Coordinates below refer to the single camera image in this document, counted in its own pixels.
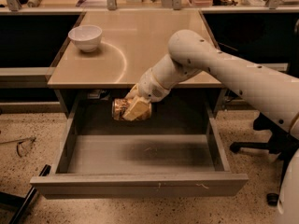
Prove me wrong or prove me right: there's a white ceramic bowl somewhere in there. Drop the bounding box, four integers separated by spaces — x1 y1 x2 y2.
68 25 103 52

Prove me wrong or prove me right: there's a crushed orange gold can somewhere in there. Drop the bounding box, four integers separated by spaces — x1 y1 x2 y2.
111 97 153 122

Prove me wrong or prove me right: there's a black metal floor stand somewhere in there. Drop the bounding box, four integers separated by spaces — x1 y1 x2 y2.
0 164 51 224

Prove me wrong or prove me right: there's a grey open top drawer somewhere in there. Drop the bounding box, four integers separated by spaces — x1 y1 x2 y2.
31 89 249 199

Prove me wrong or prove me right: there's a beige top cabinet desk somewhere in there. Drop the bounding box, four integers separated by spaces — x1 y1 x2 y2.
48 9 217 114

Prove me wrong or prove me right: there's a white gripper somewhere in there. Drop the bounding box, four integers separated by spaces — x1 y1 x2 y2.
122 68 170 121

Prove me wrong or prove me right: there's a grey cable on floor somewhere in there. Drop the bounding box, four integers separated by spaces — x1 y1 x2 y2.
0 136 37 158

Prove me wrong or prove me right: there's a black office chair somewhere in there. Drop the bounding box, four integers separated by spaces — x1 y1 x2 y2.
230 113 299 206

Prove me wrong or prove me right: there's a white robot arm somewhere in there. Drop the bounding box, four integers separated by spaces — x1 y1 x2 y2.
123 30 299 140

